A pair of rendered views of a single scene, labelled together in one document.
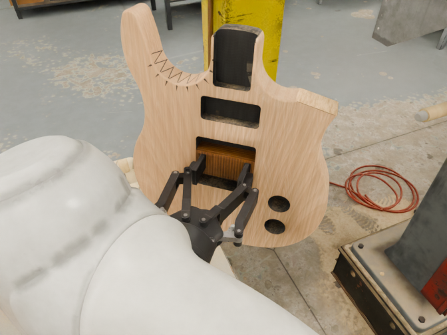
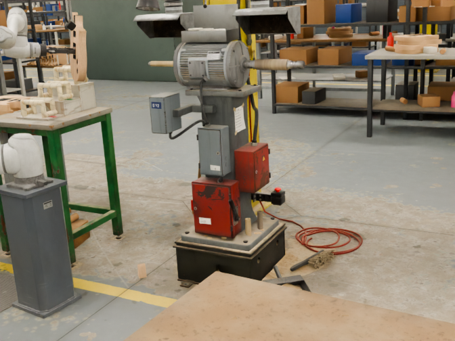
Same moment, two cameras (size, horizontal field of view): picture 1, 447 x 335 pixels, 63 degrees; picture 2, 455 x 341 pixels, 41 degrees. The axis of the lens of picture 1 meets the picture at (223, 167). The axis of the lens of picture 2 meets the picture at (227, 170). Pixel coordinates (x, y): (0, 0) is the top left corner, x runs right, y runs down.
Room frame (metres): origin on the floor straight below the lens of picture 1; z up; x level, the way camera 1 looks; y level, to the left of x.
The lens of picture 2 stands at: (-1.26, -3.58, 1.64)
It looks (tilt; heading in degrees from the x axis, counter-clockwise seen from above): 16 degrees down; 51
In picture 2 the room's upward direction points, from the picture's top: 3 degrees counter-clockwise
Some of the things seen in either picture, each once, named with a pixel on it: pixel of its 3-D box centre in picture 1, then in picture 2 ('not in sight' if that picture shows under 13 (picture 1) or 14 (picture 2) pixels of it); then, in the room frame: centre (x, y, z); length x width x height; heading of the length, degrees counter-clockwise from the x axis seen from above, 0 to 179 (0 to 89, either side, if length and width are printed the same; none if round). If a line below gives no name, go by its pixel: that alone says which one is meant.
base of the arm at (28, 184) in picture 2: not in sight; (31, 179); (-0.12, -0.48, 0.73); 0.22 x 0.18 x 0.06; 106
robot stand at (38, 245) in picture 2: not in sight; (38, 244); (-0.13, -0.46, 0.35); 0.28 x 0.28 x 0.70; 16
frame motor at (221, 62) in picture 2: not in sight; (211, 64); (0.85, -0.84, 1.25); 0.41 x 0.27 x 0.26; 113
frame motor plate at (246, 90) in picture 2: not in sight; (223, 89); (0.88, -0.90, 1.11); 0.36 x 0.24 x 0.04; 113
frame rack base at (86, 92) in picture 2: not in sight; (72, 95); (0.51, 0.27, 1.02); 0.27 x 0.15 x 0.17; 113
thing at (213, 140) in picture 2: not in sight; (212, 126); (0.74, -0.96, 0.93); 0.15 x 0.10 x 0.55; 113
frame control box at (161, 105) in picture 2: not in sight; (179, 117); (0.59, -0.86, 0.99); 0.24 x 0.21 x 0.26; 113
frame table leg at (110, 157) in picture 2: not in sight; (112, 177); (0.64, 0.08, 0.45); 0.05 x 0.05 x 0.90; 23
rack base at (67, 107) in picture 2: not in sight; (56, 105); (0.37, 0.21, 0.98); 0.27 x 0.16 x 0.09; 113
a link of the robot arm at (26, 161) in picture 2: not in sight; (23, 154); (-0.14, -0.45, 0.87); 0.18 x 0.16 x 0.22; 152
